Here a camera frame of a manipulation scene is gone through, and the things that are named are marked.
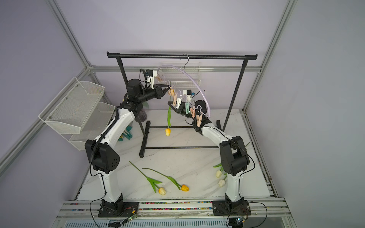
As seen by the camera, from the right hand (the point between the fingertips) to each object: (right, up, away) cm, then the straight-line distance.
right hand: (168, 105), depth 79 cm
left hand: (0, +10, -2) cm, 10 cm away
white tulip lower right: (+31, -44, +1) cm, 54 cm away
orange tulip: (0, -14, -3) cm, 15 cm away
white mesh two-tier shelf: (-51, -4, 0) cm, 51 cm away
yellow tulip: (+9, -47, 0) cm, 48 cm away
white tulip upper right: (+30, -41, +7) cm, 51 cm away
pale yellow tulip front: (-4, -48, -1) cm, 48 cm away
